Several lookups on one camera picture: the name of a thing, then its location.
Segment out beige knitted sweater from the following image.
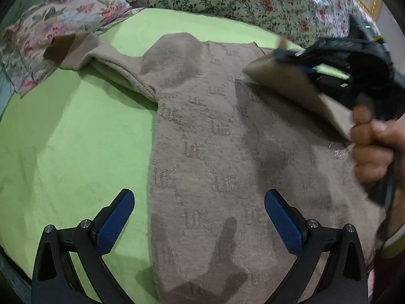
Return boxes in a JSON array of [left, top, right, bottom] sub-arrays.
[[44, 33, 382, 303]]

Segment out person's right hand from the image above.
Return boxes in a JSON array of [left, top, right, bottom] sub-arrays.
[[350, 106, 404, 185]]

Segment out lime green blanket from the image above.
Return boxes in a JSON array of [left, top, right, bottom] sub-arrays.
[[0, 8, 349, 304]]

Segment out pastel floral ruffled pillow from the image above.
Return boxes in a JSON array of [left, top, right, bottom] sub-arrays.
[[1, 0, 135, 96]]

